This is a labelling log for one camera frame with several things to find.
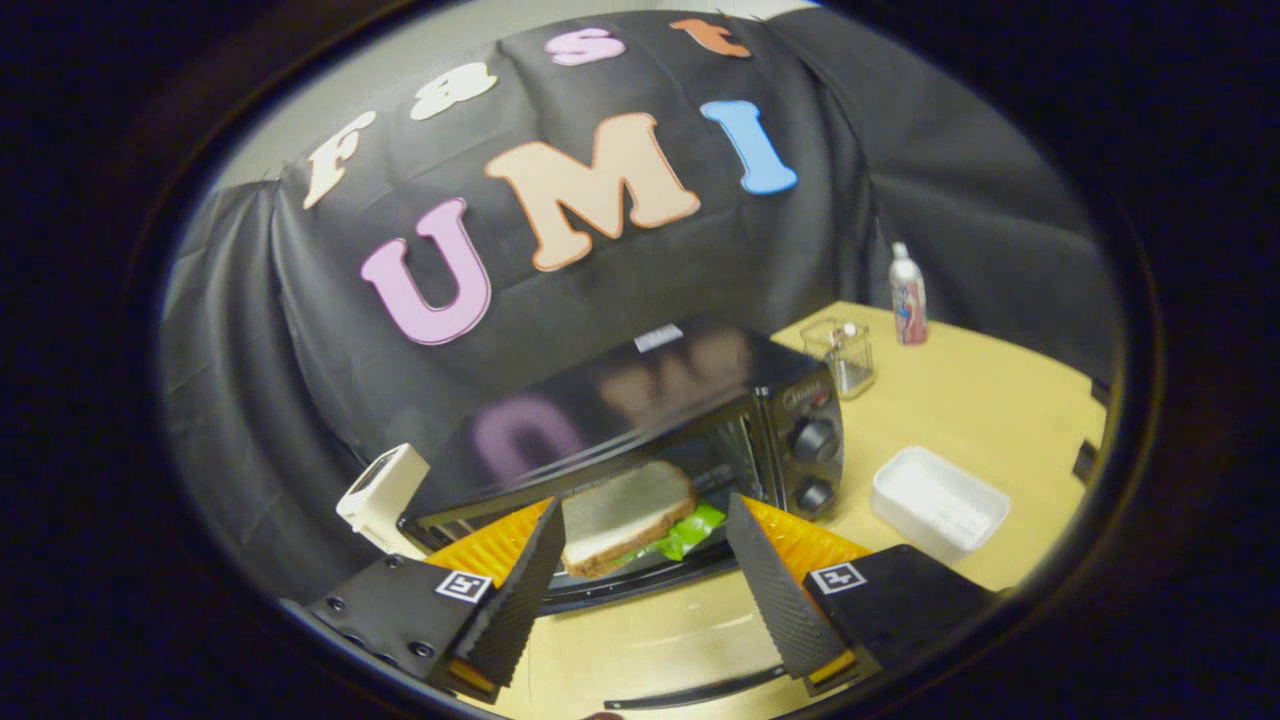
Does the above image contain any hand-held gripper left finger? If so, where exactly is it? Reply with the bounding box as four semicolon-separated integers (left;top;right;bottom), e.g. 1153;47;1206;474
305;497;567;704

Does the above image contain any bread and lettuce sandwich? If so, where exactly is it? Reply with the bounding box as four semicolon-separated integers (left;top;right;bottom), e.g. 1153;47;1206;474
560;460;727;579

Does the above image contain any white plastic tray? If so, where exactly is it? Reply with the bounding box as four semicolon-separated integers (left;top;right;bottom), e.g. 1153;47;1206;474
871;446;1011;564

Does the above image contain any pink drink bottle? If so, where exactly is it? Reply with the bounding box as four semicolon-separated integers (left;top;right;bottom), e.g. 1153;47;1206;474
889;241;929;347

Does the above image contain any clear square holder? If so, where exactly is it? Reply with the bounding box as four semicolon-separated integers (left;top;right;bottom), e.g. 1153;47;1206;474
800;318;876;400

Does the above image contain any black toaster oven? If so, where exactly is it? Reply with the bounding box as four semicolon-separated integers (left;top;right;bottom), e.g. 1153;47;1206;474
398;318;846;713

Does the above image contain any white pop-up toaster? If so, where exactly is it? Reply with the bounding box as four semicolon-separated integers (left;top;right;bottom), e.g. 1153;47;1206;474
336;443;431;559

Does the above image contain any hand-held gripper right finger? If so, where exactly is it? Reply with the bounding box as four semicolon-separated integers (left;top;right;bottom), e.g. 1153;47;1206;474
726;493;1001;699

